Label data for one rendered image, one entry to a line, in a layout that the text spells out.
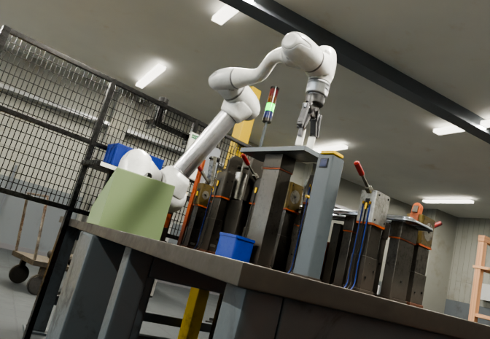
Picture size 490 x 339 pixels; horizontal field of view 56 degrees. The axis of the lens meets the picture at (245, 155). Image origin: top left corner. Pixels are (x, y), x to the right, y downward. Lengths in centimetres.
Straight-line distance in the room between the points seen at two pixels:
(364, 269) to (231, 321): 91
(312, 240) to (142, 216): 77
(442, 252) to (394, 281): 1062
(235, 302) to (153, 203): 125
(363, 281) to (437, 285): 1066
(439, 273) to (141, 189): 1080
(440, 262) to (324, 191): 1081
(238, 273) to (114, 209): 127
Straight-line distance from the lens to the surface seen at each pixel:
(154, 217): 203
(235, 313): 82
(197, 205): 244
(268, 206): 178
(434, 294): 1229
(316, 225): 161
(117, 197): 197
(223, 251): 174
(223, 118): 229
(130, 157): 218
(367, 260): 168
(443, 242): 1242
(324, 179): 164
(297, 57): 176
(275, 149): 181
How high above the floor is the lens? 70
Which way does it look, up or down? 13 degrees up
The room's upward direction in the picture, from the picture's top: 15 degrees clockwise
